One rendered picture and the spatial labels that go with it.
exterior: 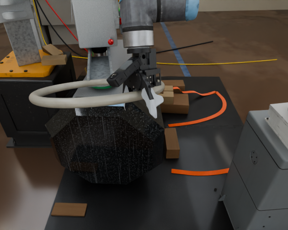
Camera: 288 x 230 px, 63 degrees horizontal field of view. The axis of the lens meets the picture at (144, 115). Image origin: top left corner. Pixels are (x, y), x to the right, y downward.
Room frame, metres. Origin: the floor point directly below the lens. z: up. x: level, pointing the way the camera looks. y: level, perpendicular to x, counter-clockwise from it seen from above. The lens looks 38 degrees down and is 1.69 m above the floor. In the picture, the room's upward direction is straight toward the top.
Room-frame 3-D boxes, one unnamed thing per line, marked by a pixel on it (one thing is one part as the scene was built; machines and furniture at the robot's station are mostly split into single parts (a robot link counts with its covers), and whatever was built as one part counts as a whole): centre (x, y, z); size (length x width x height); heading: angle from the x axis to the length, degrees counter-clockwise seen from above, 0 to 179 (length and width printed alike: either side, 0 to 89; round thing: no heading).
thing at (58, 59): (1.93, 0.78, 0.81); 0.20 x 0.10 x 0.05; 98
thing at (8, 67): (1.98, 1.03, 0.76); 0.49 x 0.49 x 0.05; 0
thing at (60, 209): (0.98, 0.57, 0.02); 0.25 x 0.10 x 0.01; 88
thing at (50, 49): (2.14, 0.86, 0.80); 0.20 x 0.10 x 0.05; 48
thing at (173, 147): (1.65, -0.26, 0.07); 0.30 x 0.12 x 0.12; 2
